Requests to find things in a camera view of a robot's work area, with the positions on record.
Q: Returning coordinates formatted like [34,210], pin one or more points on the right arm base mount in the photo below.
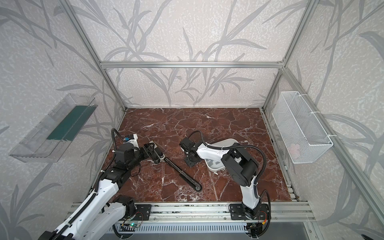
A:
[241,212]

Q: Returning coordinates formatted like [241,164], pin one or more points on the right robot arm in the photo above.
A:
[244,163]

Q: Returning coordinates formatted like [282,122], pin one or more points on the clear plastic wall bin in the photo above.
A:
[47,142]

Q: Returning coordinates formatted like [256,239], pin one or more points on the beige stapler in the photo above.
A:
[157,153]

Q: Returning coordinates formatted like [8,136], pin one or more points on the white wire basket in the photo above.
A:
[304,136]

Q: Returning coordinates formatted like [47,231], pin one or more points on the aluminium front rail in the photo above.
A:
[221,212]

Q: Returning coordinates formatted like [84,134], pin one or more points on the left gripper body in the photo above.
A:
[151,150]

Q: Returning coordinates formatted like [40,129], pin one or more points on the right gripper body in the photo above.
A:
[191,154]

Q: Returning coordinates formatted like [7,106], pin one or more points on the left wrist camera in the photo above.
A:
[132,139]

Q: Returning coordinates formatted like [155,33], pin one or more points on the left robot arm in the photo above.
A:
[98,212]

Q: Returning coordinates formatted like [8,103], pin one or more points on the black stapler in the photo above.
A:
[150,147]
[188,179]

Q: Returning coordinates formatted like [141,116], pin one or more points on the white oval tray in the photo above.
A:
[213,158]

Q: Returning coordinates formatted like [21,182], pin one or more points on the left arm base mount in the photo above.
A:
[142,212]

